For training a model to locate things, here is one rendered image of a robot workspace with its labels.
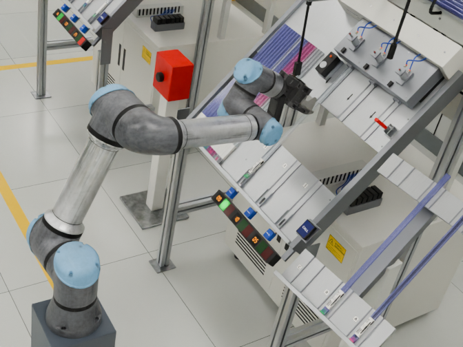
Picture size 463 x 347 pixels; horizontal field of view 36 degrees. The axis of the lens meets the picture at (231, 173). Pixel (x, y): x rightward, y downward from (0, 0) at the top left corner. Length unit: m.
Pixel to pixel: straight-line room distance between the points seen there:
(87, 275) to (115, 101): 0.45
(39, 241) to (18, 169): 1.53
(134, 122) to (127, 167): 1.81
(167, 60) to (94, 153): 1.06
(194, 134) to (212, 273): 1.31
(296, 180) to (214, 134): 0.45
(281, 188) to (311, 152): 0.56
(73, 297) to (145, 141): 0.46
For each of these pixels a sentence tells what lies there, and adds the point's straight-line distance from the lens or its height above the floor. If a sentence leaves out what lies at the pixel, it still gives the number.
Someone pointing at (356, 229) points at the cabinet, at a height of 0.62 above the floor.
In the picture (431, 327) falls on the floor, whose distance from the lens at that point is 3.13.
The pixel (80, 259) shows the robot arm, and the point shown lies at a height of 0.78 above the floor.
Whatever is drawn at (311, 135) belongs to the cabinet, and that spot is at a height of 0.62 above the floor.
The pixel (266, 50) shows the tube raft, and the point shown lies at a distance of 2.49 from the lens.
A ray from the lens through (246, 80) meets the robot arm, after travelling 2.00.
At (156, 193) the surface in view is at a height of 0.11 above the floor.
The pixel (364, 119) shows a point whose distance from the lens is 2.19.
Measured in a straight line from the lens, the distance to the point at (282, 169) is 2.23.
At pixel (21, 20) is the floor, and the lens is 4.88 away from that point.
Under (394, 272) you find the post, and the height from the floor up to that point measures 0.79.
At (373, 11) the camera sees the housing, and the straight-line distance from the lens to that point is 2.30.
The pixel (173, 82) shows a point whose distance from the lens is 2.82.
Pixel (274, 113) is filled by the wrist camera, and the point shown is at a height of 1.00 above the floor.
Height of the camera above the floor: 2.06
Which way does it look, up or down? 35 degrees down
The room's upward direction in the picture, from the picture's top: 12 degrees clockwise
